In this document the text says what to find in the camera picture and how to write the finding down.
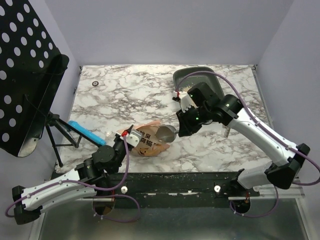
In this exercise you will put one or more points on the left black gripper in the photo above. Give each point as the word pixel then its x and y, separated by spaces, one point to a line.
pixel 118 138

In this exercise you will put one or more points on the dark grey litter tray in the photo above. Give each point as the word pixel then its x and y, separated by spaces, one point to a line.
pixel 211 80

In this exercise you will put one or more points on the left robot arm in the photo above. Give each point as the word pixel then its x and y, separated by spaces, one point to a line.
pixel 88 179

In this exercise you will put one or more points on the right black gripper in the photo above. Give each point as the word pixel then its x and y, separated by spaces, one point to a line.
pixel 184 125

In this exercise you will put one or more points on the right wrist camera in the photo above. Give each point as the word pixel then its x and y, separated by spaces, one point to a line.
pixel 184 102

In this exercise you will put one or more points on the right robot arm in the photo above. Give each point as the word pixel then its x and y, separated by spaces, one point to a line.
pixel 201 105

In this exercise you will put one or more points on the pink cat litter bag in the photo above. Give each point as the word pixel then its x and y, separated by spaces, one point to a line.
pixel 149 145

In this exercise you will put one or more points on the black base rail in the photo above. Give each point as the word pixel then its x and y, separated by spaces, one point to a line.
pixel 182 190

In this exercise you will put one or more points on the silver metal scoop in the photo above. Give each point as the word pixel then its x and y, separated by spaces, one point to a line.
pixel 166 133

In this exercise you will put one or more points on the black perforated music stand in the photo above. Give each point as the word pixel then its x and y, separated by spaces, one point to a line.
pixel 38 75

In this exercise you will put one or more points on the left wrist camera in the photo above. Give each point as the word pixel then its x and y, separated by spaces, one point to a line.
pixel 133 137

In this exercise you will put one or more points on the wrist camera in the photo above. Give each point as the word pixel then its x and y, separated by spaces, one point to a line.
pixel 133 137
pixel 184 102

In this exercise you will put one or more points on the beige litter pile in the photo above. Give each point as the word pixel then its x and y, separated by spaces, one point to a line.
pixel 185 89

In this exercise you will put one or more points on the blue plastic handle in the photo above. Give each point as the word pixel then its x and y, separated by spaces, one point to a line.
pixel 87 133

